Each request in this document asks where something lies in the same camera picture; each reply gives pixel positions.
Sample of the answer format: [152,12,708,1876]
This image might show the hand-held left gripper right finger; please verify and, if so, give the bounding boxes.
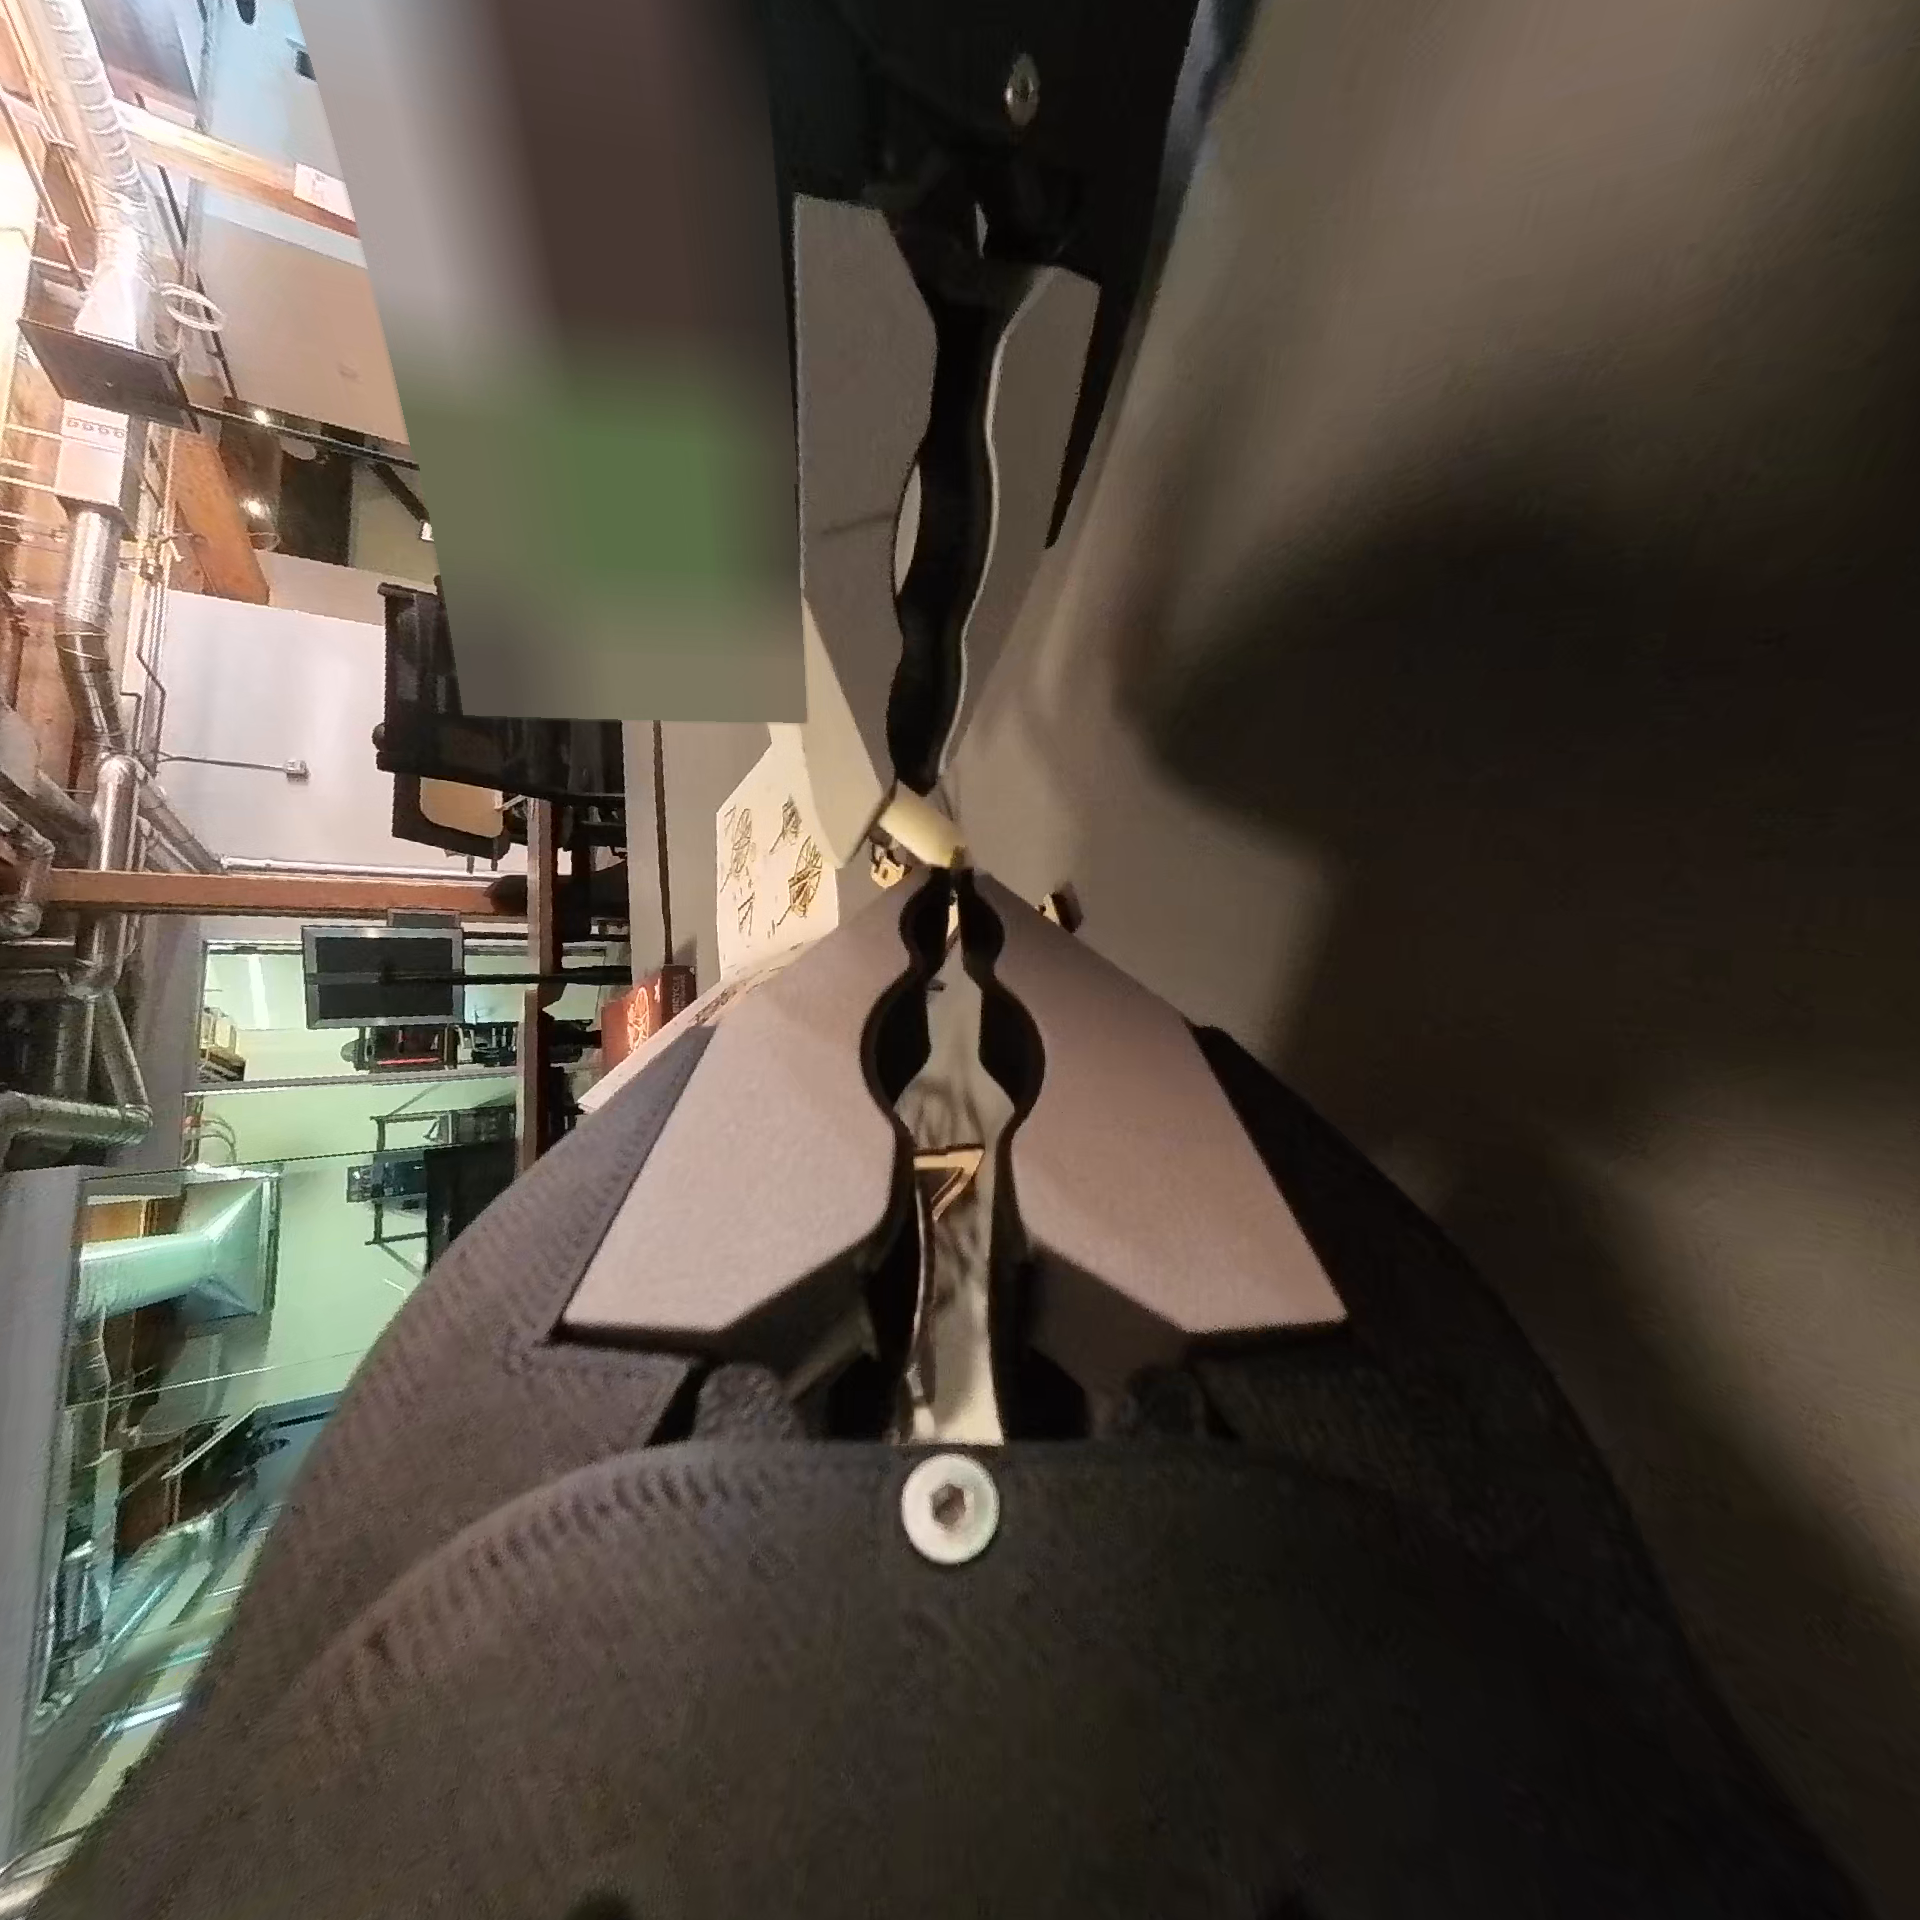
[957,874,1349,1341]

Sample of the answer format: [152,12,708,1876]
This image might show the black office chair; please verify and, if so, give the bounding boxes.
[376,585,625,863]

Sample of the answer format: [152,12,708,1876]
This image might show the white instruction booklet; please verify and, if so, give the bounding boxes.
[714,726,850,983]

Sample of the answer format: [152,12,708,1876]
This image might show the small black screen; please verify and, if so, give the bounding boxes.
[304,922,461,1030]

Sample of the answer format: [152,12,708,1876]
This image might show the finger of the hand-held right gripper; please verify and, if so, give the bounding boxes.
[893,256,1159,799]
[791,193,978,874]

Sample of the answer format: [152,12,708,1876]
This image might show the dark red product box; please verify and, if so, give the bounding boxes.
[600,967,705,1060]

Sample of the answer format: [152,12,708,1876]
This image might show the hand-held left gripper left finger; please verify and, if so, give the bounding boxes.
[562,874,957,1344]

